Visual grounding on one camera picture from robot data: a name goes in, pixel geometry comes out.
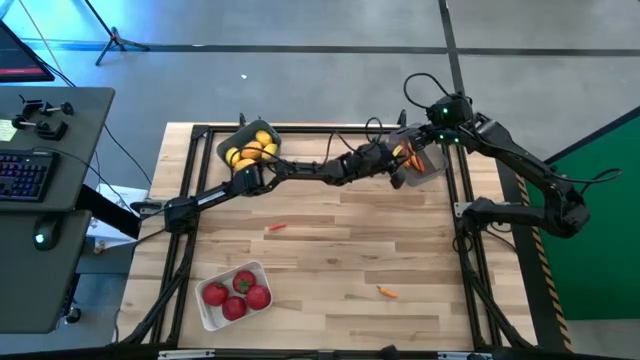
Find white metal plate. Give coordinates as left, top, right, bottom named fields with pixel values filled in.
left=157, top=349, right=216, bottom=360

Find dark grey desk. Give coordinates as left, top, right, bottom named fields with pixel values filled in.
left=0, top=208, right=94, bottom=335
left=0, top=86, right=117, bottom=214

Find black screw clamp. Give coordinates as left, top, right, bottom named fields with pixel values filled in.
left=11, top=114, right=70, bottom=142
left=18, top=93, right=76, bottom=119

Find black slanted support bar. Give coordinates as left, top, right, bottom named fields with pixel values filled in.
left=74, top=183, right=143, bottom=240

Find pale paper note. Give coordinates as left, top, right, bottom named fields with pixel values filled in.
left=0, top=118, right=19, bottom=143

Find grey translucent plastic basket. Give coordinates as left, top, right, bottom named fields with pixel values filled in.
left=388, top=123, right=450, bottom=188

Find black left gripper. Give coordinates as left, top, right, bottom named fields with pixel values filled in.
left=344, top=141, right=406, bottom=190

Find black computer mouse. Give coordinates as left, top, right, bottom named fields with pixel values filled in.
left=32, top=213, right=64, bottom=252

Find green floor panel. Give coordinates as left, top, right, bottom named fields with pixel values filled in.
left=528, top=105, right=640, bottom=322

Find dark green plastic basket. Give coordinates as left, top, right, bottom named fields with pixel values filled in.
left=215, top=118, right=284, bottom=174

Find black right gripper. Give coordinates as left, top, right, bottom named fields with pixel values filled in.
left=399, top=123, right=459, bottom=154

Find white plastic basket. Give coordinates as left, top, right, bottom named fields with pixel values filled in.
left=193, top=259, right=275, bottom=333

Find black backlit keyboard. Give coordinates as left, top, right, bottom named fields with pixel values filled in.
left=0, top=148, right=61, bottom=203

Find yellow black hazard tape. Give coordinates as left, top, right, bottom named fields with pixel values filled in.
left=501, top=129, right=575, bottom=353

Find black tripod stand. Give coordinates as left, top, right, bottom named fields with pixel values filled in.
left=82, top=0, right=151, bottom=67

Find white cardboard box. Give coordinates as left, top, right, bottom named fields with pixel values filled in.
left=85, top=183, right=151, bottom=254

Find dark screen with red bar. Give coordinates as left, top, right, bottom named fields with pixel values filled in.
left=0, top=18, right=57, bottom=84

